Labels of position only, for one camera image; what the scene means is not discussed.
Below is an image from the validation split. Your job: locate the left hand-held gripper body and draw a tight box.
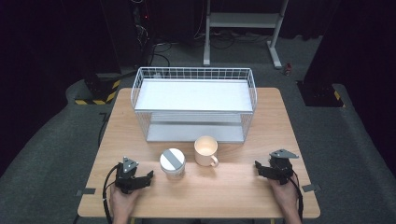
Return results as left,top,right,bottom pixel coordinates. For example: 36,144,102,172
114,156,149,195

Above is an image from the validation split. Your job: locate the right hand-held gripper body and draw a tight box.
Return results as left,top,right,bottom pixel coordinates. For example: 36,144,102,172
262,148,300,186

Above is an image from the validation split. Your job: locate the cream mug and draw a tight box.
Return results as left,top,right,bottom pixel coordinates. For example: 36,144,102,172
193,135,219,168

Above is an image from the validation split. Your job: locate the white wire shelf rack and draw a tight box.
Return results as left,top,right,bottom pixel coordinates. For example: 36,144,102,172
130,66,259,144

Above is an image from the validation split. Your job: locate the person's left hand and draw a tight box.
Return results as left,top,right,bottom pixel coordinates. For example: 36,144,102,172
109,184,142,218

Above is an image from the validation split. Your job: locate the person's right hand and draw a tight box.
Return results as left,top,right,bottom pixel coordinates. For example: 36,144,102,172
268,174,301,214

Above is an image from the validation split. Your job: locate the grey tape piece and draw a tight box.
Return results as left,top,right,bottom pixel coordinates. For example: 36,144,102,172
76,188,97,197
301,183,322,193

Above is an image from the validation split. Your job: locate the black yellow striped base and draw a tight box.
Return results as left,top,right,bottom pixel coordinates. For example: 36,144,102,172
296,79,347,108
74,72,122,106

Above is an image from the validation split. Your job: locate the white metal stand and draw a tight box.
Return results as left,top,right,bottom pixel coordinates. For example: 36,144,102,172
203,0,290,70

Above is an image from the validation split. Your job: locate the black equipment rack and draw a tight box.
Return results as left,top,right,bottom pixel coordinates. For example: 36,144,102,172
129,0,157,67

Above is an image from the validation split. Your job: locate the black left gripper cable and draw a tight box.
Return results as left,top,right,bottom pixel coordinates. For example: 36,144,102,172
102,163,121,224

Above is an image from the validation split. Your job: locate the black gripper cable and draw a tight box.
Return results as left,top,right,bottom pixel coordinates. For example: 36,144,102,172
102,163,121,224
289,172,304,222

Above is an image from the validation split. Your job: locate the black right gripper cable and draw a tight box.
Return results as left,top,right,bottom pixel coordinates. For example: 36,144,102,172
289,172,304,222

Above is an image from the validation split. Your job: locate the black cable beside table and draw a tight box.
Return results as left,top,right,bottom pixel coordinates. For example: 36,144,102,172
97,111,110,147

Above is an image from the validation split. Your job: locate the black floor cable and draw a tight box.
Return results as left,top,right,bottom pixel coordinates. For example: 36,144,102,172
148,39,173,68

